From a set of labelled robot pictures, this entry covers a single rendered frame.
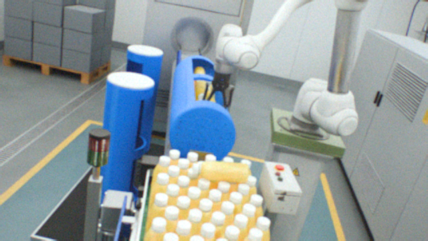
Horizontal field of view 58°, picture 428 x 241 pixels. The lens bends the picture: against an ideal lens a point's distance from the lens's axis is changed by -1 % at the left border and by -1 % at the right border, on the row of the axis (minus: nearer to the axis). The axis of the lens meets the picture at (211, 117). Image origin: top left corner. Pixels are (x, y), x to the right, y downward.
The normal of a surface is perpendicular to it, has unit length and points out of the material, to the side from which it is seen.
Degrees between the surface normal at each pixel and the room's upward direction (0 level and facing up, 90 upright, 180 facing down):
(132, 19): 90
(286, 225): 90
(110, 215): 90
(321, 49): 90
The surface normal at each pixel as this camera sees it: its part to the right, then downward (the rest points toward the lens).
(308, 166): -0.11, 0.35
